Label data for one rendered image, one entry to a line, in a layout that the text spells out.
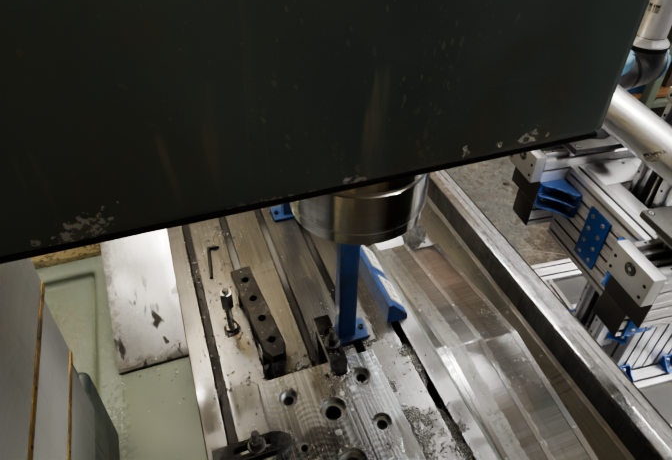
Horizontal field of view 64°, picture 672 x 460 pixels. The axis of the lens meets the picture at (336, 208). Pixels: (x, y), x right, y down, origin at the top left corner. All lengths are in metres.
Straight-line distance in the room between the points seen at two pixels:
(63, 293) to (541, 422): 1.42
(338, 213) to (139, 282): 1.16
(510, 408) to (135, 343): 0.97
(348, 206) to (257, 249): 0.89
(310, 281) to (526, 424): 0.59
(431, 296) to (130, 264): 0.86
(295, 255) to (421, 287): 0.39
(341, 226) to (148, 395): 1.06
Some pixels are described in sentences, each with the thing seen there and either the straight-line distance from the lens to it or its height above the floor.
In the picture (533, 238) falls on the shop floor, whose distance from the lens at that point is 2.95.
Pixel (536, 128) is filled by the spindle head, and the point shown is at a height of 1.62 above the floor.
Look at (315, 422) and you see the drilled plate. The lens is 1.01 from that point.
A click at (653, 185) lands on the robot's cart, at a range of 1.73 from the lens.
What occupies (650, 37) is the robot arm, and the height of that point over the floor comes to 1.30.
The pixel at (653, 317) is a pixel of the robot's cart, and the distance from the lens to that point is 1.54.
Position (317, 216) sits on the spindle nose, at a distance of 0.56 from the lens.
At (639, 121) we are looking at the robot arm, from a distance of 1.26.
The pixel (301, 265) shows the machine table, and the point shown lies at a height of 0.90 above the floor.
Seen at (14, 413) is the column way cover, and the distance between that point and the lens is 0.76.
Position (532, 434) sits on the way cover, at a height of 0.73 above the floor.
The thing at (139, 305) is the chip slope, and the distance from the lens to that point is 1.63.
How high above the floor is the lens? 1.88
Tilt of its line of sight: 40 degrees down
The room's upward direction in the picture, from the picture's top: 1 degrees clockwise
